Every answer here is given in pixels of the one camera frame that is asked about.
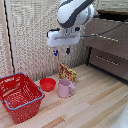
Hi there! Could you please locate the pink plastic mug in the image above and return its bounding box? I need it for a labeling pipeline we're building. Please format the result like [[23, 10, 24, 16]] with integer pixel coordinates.
[[57, 78, 77, 99]]

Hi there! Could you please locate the red plastic bowl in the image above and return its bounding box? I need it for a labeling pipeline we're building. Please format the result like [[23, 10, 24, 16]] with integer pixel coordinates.
[[39, 77, 57, 93]]

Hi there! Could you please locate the red shopping basket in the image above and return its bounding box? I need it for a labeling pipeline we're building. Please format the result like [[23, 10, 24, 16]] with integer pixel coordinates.
[[0, 72, 46, 125]]

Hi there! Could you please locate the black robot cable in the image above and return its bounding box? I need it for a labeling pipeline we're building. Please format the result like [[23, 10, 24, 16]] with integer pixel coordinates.
[[80, 18, 128, 38]]

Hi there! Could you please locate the brown drawer cabinet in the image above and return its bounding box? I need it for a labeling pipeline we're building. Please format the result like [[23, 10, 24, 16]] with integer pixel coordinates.
[[83, 8, 128, 83]]

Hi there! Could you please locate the white folding screen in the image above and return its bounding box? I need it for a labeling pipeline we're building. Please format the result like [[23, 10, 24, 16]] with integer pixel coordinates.
[[0, 0, 98, 82]]

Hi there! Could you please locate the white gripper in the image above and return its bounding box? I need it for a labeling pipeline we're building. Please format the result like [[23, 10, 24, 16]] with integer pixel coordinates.
[[46, 27, 82, 57]]

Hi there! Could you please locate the silver drawer handle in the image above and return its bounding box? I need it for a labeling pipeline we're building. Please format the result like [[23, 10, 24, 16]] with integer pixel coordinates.
[[90, 32, 120, 43], [95, 54, 121, 68]]

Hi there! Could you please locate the cereal snack bar box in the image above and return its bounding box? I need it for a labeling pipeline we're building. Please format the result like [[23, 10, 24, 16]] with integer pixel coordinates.
[[58, 62, 78, 84]]

